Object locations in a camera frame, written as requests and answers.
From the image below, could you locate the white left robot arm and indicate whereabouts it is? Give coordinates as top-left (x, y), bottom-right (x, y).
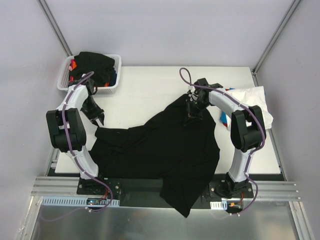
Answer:
top-left (46, 75), bottom-right (106, 195)

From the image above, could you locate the orange t shirt in basket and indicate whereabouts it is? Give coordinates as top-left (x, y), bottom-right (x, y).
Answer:
top-left (69, 59), bottom-right (114, 87)

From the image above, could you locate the pink t shirt in basket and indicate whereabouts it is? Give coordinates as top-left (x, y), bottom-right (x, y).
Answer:
top-left (68, 59), bottom-right (77, 83)

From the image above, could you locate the dark blue t shirt in basket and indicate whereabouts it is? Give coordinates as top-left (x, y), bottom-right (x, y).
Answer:
top-left (108, 68), bottom-right (117, 87)

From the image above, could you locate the aluminium frame post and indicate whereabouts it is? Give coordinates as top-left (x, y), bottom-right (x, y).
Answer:
top-left (36, 0), bottom-right (73, 71)
top-left (251, 0), bottom-right (303, 75)

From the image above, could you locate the black t shirt in basket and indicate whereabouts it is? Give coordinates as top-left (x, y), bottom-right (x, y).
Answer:
top-left (69, 51), bottom-right (117, 87)

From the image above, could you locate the white plastic laundry basket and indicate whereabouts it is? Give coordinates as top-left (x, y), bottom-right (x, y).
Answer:
top-left (56, 54), bottom-right (122, 95)

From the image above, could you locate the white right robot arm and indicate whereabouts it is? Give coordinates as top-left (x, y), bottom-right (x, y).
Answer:
top-left (184, 78), bottom-right (266, 199)

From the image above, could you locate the white t shirt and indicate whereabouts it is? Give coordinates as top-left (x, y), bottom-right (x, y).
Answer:
top-left (227, 86), bottom-right (274, 130)

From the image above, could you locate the black t shirt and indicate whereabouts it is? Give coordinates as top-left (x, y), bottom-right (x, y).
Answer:
top-left (89, 94), bottom-right (220, 217)
top-left (69, 51), bottom-right (117, 87)

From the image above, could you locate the aluminium front rail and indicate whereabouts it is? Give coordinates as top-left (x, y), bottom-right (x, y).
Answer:
top-left (31, 176), bottom-right (303, 202)

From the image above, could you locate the right aluminium frame post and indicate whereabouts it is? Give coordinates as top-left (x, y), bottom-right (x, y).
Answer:
top-left (251, 0), bottom-right (303, 75)

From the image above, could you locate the white cable duct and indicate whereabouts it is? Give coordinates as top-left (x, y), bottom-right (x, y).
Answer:
top-left (210, 200), bottom-right (228, 211)
top-left (42, 196), bottom-right (120, 208)

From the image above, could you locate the right white cable duct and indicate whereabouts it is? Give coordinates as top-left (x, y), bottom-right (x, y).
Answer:
top-left (210, 200), bottom-right (228, 211)

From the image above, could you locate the left white cable duct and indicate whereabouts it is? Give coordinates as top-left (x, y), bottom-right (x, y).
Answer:
top-left (42, 196), bottom-right (120, 208)

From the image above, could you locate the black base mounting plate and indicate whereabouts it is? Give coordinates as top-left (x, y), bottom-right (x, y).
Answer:
top-left (76, 172), bottom-right (255, 208)

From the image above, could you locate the left aluminium frame post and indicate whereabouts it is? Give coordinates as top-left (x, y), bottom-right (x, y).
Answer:
top-left (36, 0), bottom-right (73, 71)

